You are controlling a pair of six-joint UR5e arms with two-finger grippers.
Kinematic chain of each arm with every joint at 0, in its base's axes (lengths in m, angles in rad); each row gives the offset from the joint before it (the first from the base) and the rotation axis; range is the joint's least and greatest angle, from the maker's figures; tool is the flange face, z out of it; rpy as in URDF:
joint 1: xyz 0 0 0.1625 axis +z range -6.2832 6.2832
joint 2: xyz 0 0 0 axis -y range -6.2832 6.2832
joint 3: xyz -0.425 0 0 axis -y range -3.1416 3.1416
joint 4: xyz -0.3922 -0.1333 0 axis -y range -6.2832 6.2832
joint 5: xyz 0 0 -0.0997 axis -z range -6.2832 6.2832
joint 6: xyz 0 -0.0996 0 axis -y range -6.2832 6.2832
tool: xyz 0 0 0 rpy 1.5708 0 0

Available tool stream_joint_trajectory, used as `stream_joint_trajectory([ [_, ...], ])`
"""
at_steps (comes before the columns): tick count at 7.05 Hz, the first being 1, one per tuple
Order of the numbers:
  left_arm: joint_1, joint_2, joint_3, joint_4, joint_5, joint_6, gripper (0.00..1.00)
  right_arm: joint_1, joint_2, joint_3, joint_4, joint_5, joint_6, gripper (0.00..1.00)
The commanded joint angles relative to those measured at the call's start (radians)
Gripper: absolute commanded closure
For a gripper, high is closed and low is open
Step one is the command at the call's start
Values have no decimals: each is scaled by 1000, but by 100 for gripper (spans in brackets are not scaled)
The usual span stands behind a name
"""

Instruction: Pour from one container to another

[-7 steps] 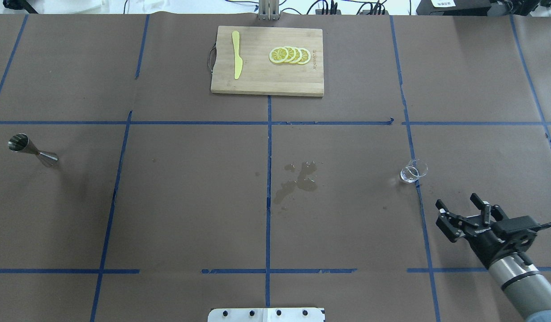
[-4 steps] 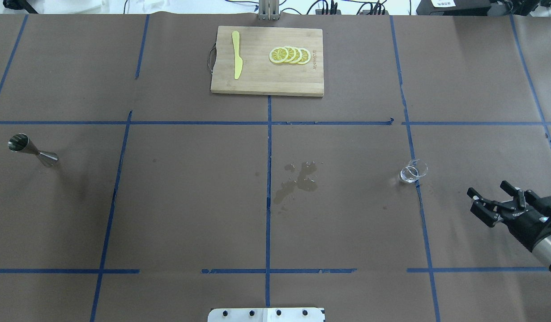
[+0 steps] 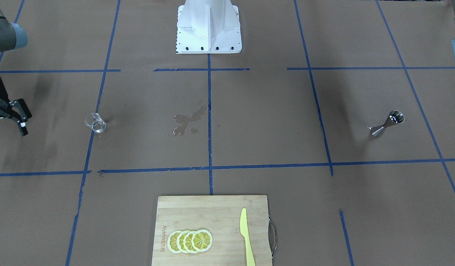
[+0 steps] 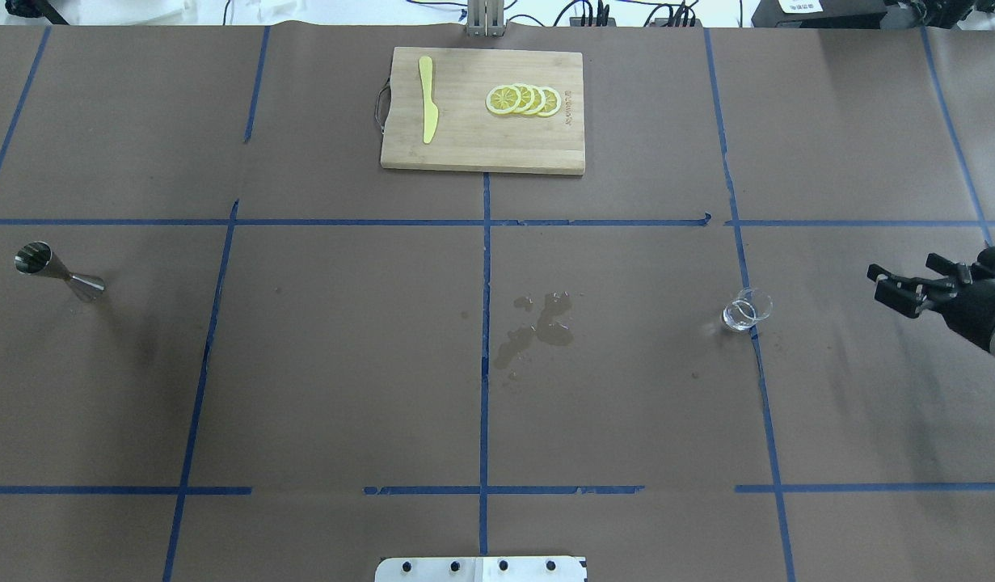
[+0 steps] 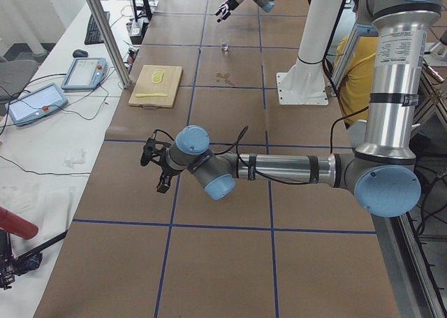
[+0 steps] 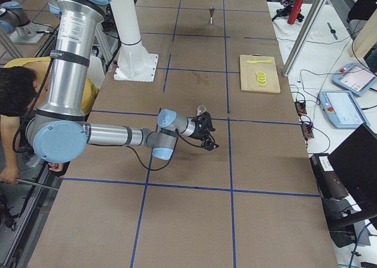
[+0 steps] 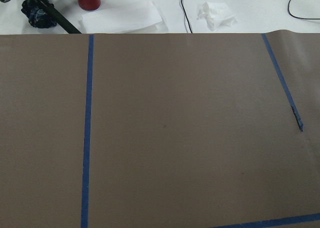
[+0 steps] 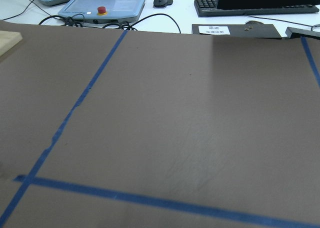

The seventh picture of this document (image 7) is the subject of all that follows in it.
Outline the flat white paper towel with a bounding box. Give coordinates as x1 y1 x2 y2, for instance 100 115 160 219
79 0 169 34

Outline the crumpled white tissue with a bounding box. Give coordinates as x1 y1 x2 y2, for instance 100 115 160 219
196 2 237 31

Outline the dark blue crumpled cloth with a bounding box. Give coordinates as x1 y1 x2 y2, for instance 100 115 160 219
21 0 57 29

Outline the thin black cable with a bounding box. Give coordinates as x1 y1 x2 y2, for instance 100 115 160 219
286 0 320 21
176 0 193 34

